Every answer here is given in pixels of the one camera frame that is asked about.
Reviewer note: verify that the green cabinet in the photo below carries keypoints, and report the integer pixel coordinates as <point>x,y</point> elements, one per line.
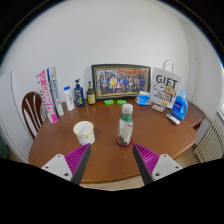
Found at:
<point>2,148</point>

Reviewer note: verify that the dark yellow-labelled pump bottle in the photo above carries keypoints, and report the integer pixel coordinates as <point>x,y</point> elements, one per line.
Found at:
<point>91,96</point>

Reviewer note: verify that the small green packet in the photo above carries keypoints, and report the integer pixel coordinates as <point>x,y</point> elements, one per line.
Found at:
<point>108,102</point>
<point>121,102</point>

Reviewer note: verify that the blue tissue pack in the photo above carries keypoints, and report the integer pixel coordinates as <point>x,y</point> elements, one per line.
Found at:
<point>143,99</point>

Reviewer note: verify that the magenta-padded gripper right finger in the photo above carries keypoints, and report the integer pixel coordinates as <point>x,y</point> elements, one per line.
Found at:
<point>146,160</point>

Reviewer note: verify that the white remote control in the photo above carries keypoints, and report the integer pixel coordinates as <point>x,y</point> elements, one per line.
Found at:
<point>173,119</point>

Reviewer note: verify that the white paper gift bag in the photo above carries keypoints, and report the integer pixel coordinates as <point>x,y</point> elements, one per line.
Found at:
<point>166,85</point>

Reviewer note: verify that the pink and white tube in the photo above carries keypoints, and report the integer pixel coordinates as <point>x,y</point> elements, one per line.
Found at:
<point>46,98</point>

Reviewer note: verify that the dark blue pump bottle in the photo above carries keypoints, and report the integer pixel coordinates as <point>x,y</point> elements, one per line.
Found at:
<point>79,96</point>

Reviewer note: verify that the white radiator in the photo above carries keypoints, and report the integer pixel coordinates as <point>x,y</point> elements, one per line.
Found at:
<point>210,143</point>

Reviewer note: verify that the framed group photo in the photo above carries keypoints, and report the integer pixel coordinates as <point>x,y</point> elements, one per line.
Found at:
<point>120,81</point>

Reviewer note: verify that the dark wooden chair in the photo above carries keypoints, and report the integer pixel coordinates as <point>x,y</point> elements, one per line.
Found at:
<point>30,106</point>

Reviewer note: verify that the clear green-labelled drink bottle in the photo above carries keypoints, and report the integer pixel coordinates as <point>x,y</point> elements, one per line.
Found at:
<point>125,128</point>

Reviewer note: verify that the small snack packet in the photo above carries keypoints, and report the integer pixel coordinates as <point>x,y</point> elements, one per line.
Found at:
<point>158,107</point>

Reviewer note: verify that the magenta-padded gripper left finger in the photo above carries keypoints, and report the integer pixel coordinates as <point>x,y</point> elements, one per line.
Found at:
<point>77,160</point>

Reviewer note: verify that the white bottle with blue cap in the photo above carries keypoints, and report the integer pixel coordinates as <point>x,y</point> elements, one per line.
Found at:
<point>69,100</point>

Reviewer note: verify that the white yellow-rimmed cup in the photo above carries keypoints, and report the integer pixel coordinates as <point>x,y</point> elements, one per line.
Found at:
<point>84,133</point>

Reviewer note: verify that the blue detergent bottle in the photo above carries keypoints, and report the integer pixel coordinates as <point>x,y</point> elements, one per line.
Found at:
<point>179,107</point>

